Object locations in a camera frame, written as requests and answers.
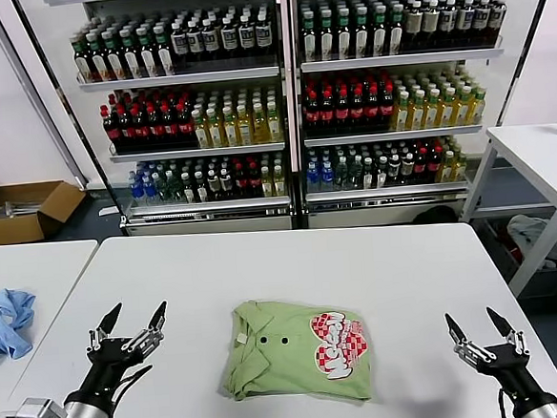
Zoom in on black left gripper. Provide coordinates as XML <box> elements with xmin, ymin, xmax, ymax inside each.
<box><xmin>77</xmin><ymin>299</ymin><xmax>175</xmax><ymax>394</ymax></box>

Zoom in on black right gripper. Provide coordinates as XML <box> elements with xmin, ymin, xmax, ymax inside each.
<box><xmin>444</xmin><ymin>303</ymin><xmax>545</xmax><ymax>403</ymax></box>

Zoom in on green polo shirt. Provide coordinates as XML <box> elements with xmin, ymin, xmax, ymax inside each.
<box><xmin>212</xmin><ymin>292</ymin><xmax>375</xmax><ymax>411</ymax></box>

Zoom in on dark plastic storage bin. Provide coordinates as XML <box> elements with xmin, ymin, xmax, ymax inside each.
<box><xmin>479</xmin><ymin>212</ymin><xmax>557</xmax><ymax>303</ymax></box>

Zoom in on grey crumpled garment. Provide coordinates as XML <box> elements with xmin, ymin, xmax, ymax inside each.
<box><xmin>505</xmin><ymin>212</ymin><xmax>557</xmax><ymax>266</ymax></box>

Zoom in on crumpled light blue cloth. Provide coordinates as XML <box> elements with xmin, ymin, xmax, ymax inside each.
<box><xmin>0</xmin><ymin>284</ymin><xmax>43</xmax><ymax>366</ymax></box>

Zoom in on small blue drink bottle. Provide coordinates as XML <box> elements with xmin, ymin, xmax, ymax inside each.
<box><xmin>129</xmin><ymin>171</ymin><xmax>146</xmax><ymax>207</ymax></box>
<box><xmin>319</xmin><ymin>160</ymin><xmax>336</xmax><ymax>193</ymax></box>
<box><xmin>305</xmin><ymin>161</ymin><xmax>322</xmax><ymax>194</ymax></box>
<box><xmin>141</xmin><ymin>173</ymin><xmax>158</xmax><ymax>206</ymax></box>

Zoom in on black bag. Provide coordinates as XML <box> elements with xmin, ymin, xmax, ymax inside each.
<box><xmin>410</xmin><ymin>203</ymin><xmax>461</xmax><ymax>227</ymax></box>

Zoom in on small clear water bottle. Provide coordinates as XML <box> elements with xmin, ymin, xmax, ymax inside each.
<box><xmin>333</xmin><ymin>158</ymin><xmax>350</xmax><ymax>192</ymax></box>
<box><xmin>155</xmin><ymin>172</ymin><xmax>171</xmax><ymax>205</ymax></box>
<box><xmin>345</xmin><ymin>156</ymin><xmax>363</xmax><ymax>191</ymax></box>
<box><xmin>167</xmin><ymin>171</ymin><xmax>184</xmax><ymax>204</ymax></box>

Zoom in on open cardboard box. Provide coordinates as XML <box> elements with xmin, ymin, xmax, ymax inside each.
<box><xmin>0</xmin><ymin>152</ymin><xmax>92</xmax><ymax>245</ymax></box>

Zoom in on small dark bottle white label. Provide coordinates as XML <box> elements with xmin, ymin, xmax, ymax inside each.
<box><xmin>373</xmin><ymin>156</ymin><xmax>390</xmax><ymax>189</ymax></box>
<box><xmin>180</xmin><ymin>171</ymin><xmax>197</xmax><ymax>205</ymax></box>
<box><xmin>361</xmin><ymin>157</ymin><xmax>377</xmax><ymax>190</ymax></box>
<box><xmin>386</xmin><ymin>152</ymin><xmax>403</xmax><ymax>187</ymax></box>
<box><xmin>399</xmin><ymin>151</ymin><xmax>418</xmax><ymax>186</ymax></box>
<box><xmin>206</xmin><ymin>168</ymin><xmax>222</xmax><ymax>203</ymax></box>
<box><xmin>194</xmin><ymin>170</ymin><xmax>210</xmax><ymax>204</ymax></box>
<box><xmin>218</xmin><ymin>167</ymin><xmax>236</xmax><ymax>202</ymax></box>

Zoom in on silver metal parts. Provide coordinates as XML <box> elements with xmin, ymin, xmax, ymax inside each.
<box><xmin>0</xmin><ymin>198</ymin><xmax>46</xmax><ymax>220</ymax></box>

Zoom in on small yellow drink bottle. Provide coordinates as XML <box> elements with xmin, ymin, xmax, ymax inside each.
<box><xmin>259</xmin><ymin>165</ymin><xmax>276</xmax><ymax>198</ymax></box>
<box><xmin>272</xmin><ymin>164</ymin><xmax>288</xmax><ymax>197</ymax></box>
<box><xmin>451</xmin><ymin>151</ymin><xmax>468</xmax><ymax>182</ymax></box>
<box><xmin>438</xmin><ymin>151</ymin><xmax>455</xmax><ymax>183</ymax></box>

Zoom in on small cola bottle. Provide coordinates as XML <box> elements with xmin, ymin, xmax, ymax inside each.
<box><xmin>233</xmin><ymin>162</ymin><xmax>251</xmax><ymax>199</ymax></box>
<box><xmin>425</xmin><ymin>144</ymin><xmax>443</xmax><ymax>184</ymax></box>
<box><xmin>247</xmin><ymin>161</ymin><xmax>264</xmax><ymax>199</ymax></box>
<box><xmin>413</xmin><ymin>146</ymin><xmax>429</xmax><ymax>185</ymax></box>

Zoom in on cola bottle red cap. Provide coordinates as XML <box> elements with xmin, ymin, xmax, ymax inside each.
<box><xmin>101</xmin><ymin>103</ymin><xmax>122</xmax><ymax>155</ymax></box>
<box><xmin>347</xmin><ymin>85</ymin><xmax>368</xmax><ymax>135</ymax></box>
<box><xmin>147</xmin><ymin>102</ymin><xmax>167</xmax><ymax>151</ymax></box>
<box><xmin>377</xmin><ymin>82</ymin><xmax>398</xmax><ymax>132</ymax></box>
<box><xmin>116</xmin><ymin>104</ymin><xmax>136</xmax><ymax>153</ymax></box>
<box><xmin>162</xmin><ymin>101</ymin><xmax>181</xmax><ymax>150</ymax></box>
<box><xmin>132</xmin><ymin>103</ymin><xmax>152</xmax><ymax>152</ymax></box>
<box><xmin>332</xmin><ymin>87</ymin><xmax>353</xmax><ymax>136</ymax></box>
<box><xmin>301</xmin><ymin>89</ymin><xmax>323</xmax><ymax>138</ymax></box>
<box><xmin>176</xmin><ymin>99</ymin><xmax>197</xmax><ymax>149</ymax></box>
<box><xmin>362</xmin><ymin>84</ymin><xmax>383</xmax><ymax>134</ymax></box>
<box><xmin>318</xmin><ymin>88</ymin><xmax>339</xmax><ymax>137</ymax></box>

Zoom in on glass cooler door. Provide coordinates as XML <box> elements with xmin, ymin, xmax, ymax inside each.
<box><xmin>485</xmin><ymin>0</ymin><xmax>557</xmax><ymax>131</ymax></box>
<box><xmin>0</xmin><ymin>0</ymin><xmax>128</xmax><ymax>234</ymax></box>

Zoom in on white beverage display shelf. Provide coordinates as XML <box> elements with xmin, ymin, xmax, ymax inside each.
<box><xmin>42</xmin><ymin>0</ymin><xmax>306</xmax><ymax>248</ymax></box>
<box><xmin>287</xmin><ymin>0</ymin><xmax>543</xmax><ymax>232</ymax></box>

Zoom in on dark bottle green cap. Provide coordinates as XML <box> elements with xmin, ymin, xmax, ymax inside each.
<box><xmin>154</xmin><ymin>24</ymin><xmax>175</xmax><ymax>77</ymax></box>
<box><xmin>350</xmin><ymin>5</ymin><xmax>373</xmax><ymax>60</ymax></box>
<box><xmin>385</xmin><ymin>2</ymin><xmax>407</xmax><ymax>56</ymax></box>
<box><xmin>88</xmin><ymin>32</ymin><xmax>109</xmax><ymax>83</ymax></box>
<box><xmin>72</xmin><ymin>35</ymin><xmax>93</xmax><ymax>84</ymax></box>
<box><xmin>299</xmin><ymin>10</ymin><xmax>320</xmax><ymax>64</ymax></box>
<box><xmin>368</xmin><ymin>4</ymin><xmax>391</xmax><ymax>59</ymax></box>
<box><xmin>333</xmin><ymin>6</ymin><xmax>356</xmax><ymax>61</ymax></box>
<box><xmin>316</xmin><ymin>7</ymin><xmax>338</xmax><ymax>63</ymax></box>
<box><xmin>136</xmin><ymin>27</ymin><xmax>159</xmax><ymax>79</ymax></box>
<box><xmin>105</xmin><ymin>31</ymin><xmax>126</xmax><ymax>82</ymax></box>
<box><xmin>121</xmin><ymin>29</ymin><xmax>142</xmax><ymax>80</ymax></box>

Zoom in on dark tea bottle blue label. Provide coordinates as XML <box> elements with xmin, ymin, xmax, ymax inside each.
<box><xmin>219</xmin><ymin>15</ymin><xmax>240</xmax><ymax>60</ymax></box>
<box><xmin>170</xmin><ymin>21</ymin><xmax>190</xmax><ymax>64</ymax></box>
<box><xmin>237</xmin><ymin>12</ymin><xmax>258</xmax><ymax>58</ymax></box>
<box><xmin>471</xmin><ymin>0</ymin><xmax>492</xmax><ymax>46</ymax></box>
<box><xmin>200</xmin><ymin>17</ymin><xmax>221</xmax><ymax>62</ymax></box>
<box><xmin>454</xmin><ymin>0</ymin><xmax>477</xmax><ymax>47</ymax></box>
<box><xmin>254</xmin><ymin>10</ymin><xmax>274</xmax><ymax>56</ymax></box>
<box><xmin>185</xmin><ymin>19</ymin><xmax>205</xmax><ymax>63</ymax></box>
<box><xmin>438</xmin><ymin>0</ymin><xmax>460</xmax><ymax>49</ymax></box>
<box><xmin>487</xmin><ymin>0</ymin><xmax>510</xmax><ymax>45</ymax></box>

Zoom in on dark bottle beige label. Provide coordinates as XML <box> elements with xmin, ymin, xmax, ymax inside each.
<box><xmin>421</xmin><ymin>0</ymin><xmax>443</xmax><ymax>51</ymax></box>
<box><xmin>403</xmin><ymin>0</ymin><xmax>426</xmax><ymax>52</ymax></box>

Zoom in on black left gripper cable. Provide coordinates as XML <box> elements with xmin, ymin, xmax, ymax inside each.
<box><xmin>96</xmin><ymin>364</ymin><xmax>159</xmax><ymax>418</ymax></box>

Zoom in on white metal frame table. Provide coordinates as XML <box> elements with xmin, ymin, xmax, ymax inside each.
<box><xmin>453</xmin><ymin>120</ymin><xmax>557</xmax><ymax>303</ymax></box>

